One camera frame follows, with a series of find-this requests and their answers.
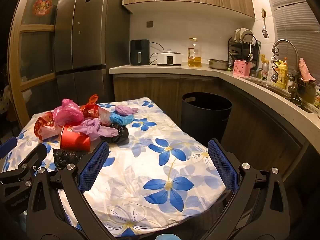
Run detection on red paper cup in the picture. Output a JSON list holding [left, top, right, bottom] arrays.
[[60, 125, 91, 152]]

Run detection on white bottle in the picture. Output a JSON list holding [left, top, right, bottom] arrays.
[[267, 58, 273, 82]]

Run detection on black plastic bag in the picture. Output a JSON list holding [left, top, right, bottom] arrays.
[[53, 148, 84, 170], [100, 122, 130, 144]]

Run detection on red plastic bag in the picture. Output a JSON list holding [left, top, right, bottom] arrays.
[[80, 94, 100, 119]]

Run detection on steel sink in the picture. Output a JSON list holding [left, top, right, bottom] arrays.
[[245, 77, 318, 114]]

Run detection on wooden glass door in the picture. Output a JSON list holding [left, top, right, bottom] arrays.
[[8, 0, 60, 127]]

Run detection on black trash bin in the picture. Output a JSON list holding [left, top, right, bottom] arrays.
[[181, 92, 232, 146]]

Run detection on white slow cooker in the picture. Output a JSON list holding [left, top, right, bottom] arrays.
[[156, 50, 182, 66]]

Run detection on hanging black spatula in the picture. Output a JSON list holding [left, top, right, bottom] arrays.
[[261, 8, 269, 38]]

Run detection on pink plastic bag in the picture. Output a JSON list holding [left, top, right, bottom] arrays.
[[53, 99, 84, 126]]

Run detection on cooking oil bottle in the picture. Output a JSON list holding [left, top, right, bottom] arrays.
[[188, 37, 202, 67]]

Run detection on floral blue white tablecloth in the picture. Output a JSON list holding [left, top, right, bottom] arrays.
[[1, 98, 226, 239]]

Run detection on window blinds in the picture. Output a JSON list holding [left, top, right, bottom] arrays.
[[271, 0, 319, 85]]

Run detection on pink cloth on faucet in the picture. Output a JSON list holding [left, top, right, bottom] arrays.
[[298, 57, 316, 82]]

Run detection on dark steel refrigerator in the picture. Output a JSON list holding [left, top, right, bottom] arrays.
[[54, 0, 130, 105]]

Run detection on beer can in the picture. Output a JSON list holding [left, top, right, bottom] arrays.
[[261, 62, 269, 81]]

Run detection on pink utensil holder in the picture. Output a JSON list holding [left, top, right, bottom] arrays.
[[233, 60, 253, 77]]

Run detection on black dish rack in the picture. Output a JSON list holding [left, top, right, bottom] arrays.
[[228, 28, 261, 67]]

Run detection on chrome kitchen faucet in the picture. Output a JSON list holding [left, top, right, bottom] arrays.
[[271, 38, 301, 100]]

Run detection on stainless steel bowl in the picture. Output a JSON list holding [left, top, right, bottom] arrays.
[[208, 59, 229, 70]]

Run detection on blue plastic glove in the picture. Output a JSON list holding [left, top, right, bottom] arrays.
[[110, 112, 134, 126]]

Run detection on small purple glove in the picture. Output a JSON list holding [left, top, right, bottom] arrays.
[[114, 105, 139, 116]]

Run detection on black air fryer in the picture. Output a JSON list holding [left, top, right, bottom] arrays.
[[130, 39, 150, 66]]

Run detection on purple plastic glove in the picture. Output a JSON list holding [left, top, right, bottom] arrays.
[[71, 118, 119, 141]]

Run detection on red white snack wrapper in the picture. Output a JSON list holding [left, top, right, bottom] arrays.
[[34, 111, 62, 141]]

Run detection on yellow detergent bottle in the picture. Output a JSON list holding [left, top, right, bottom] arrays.
[[273, 57, 288, 89]]

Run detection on wooden lower cabinets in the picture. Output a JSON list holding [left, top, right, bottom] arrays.
[[113, 74, 317, 180]]

